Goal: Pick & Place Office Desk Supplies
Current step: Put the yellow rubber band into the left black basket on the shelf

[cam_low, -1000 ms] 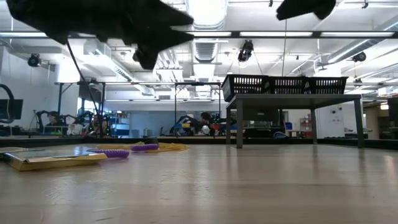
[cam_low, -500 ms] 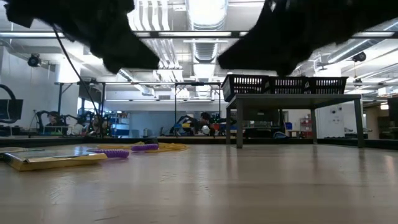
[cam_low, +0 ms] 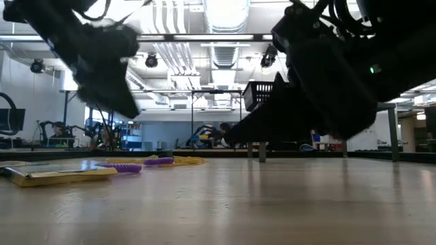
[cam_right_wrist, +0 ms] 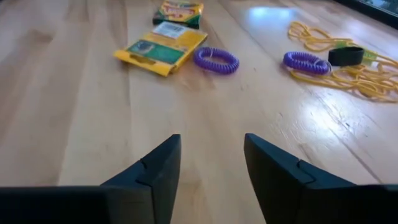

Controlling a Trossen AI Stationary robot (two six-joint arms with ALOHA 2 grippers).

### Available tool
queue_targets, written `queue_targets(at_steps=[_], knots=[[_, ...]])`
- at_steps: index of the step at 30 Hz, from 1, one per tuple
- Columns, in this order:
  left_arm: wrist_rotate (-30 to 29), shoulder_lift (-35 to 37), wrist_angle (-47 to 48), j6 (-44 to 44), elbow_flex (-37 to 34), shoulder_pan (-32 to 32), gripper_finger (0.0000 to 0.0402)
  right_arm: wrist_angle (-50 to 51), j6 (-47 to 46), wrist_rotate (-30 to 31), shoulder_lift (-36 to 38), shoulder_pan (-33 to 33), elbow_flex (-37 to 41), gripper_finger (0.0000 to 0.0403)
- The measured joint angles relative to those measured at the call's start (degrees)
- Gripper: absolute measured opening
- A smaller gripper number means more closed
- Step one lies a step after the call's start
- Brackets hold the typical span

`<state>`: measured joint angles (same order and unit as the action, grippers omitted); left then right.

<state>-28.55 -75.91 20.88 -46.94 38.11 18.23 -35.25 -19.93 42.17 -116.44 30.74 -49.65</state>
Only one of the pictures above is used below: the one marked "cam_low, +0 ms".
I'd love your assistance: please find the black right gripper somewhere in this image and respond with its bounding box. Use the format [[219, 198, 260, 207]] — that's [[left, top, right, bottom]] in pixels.
[[223, 3, 379, 144]]

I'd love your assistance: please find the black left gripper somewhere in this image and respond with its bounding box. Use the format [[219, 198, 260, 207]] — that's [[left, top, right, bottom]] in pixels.
[[47, 37, 141, 120]]

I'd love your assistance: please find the black plastic slotted basket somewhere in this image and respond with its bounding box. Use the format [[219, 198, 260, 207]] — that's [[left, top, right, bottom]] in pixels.
[[242, 80, 276, 112]]

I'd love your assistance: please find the purple spiral wrist coil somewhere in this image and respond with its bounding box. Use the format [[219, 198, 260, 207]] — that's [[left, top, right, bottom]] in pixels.
[[102, 163, 143, 174], [143, 157, 175, 166]]

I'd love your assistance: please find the yellow notepad with clear cover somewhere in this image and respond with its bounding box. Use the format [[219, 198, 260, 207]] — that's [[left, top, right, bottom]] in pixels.
[[5, 163, 119, 189]]

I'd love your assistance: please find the grey desk shelf riser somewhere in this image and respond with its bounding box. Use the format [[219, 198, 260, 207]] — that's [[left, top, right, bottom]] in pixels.
[[247, 102, 399, 163]]

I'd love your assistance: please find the person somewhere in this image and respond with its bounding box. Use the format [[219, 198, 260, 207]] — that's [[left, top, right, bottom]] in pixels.
[[50, 121, 74, 147], [217, 122, 236, 148], [98, 127, 117, 150]]

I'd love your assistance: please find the red white shelf unit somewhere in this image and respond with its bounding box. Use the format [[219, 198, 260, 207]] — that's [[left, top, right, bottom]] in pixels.
[[328, 135, 343, 151]]

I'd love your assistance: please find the black background monitor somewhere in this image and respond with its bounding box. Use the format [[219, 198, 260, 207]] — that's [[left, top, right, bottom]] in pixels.
[[0, 108, 27, 132]]

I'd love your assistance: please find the long black hanging cable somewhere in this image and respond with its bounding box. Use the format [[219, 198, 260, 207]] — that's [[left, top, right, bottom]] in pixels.
[[95, 103, 116, 150]]

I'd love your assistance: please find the black metal background frame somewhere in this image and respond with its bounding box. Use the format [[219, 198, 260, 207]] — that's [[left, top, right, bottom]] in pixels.
[[190, 89, 243, 150], [60, 88, 117, 150]]

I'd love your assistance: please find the black ceiling camera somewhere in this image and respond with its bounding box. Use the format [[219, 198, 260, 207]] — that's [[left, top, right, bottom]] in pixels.
[[29, 58, 46, 74], [260, 44, 279, 68], [144, 52, 159, 69]]

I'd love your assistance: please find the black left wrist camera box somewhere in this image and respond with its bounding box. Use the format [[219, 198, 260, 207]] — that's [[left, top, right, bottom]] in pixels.
[[80, 19, 141, 69]]

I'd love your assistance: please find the black table edge rail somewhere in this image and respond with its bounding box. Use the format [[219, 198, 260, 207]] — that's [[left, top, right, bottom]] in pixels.
[[0, 148, 436, 164]]

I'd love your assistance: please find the black overhead frame beam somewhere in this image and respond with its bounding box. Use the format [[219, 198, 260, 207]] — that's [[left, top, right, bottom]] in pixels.
[[0, 33, 275, 43]]

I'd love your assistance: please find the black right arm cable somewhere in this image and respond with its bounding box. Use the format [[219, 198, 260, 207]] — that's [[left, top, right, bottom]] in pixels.
[[320, 0, 374, 37]]

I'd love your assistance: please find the black curved hose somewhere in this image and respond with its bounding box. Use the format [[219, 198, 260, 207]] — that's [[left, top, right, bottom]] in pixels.
[[0, 92, 18, 136]]

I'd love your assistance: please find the silver ceiling ventilation duct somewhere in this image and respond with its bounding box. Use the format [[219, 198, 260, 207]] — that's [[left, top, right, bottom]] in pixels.
[[203, 0, 251, 69]]

